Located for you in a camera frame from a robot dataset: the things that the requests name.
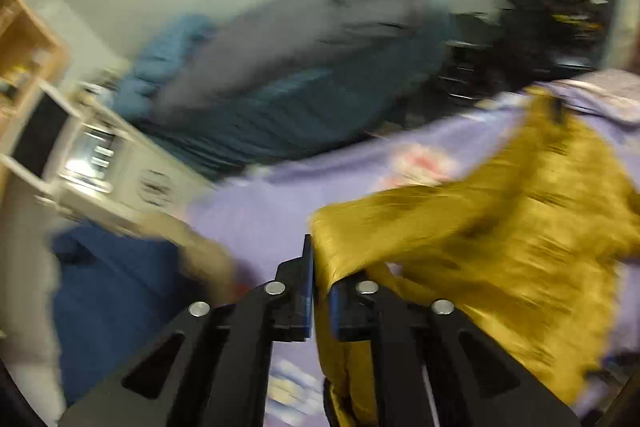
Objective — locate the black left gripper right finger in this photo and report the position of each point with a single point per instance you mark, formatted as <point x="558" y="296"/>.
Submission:
<point x="432" y="366"/>

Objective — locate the wooden shelf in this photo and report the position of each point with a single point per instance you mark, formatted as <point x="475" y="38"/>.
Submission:
<point x="30" y="51"/>

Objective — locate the grey and teal bedding pile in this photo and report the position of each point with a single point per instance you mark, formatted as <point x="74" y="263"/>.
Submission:
<point x="285" y="80"/>

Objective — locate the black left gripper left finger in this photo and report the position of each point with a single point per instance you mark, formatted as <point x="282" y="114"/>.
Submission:
<point x="210" y="366"/>

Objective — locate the white framed monitor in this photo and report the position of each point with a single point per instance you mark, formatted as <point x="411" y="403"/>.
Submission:
<point x="39" y="135"/>

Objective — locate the lilac floral bed sheet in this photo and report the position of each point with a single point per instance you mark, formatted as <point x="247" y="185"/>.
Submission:
<point x="263" y="219"/>

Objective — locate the dark blue garment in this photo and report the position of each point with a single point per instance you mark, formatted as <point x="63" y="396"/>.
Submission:
<point x="115" y="293"/>

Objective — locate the cream air conditioner unit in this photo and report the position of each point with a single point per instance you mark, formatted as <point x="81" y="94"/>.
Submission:
<point x="109" y="172"/>

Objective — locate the black metal rack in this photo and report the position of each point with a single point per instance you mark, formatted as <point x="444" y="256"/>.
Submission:
<point x="522" y="42"/>

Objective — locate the golden yellow satin jacket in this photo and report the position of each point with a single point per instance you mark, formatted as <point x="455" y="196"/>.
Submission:
<point x="527" y="244"/>

